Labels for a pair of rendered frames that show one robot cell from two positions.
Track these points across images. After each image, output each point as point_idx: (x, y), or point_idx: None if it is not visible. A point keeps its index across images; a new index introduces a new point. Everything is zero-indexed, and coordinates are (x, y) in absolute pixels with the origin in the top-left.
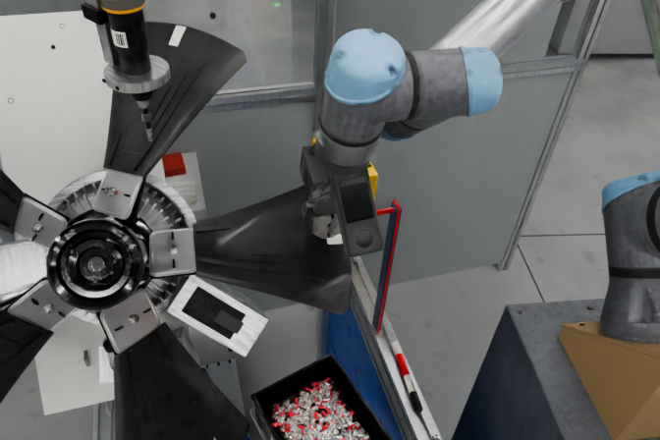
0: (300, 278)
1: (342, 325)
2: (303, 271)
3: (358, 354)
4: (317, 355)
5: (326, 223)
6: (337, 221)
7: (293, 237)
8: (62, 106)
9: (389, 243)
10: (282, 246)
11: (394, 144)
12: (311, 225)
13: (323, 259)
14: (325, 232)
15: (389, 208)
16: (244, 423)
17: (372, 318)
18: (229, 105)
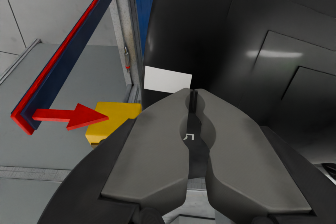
0: None
1: (144, 14)
2: (284, 17)
3: None
4: None
5: (225, 149)
6: (184, 147)
7: (262, 106)
8: None
9: (68, 54)
10: (300, 94)
11: (83, 130)
12: (284, 155)
13: (216, 39)
14: (211, 109)
15: (42, 119)
16: None
17: None
18: (188, 181)
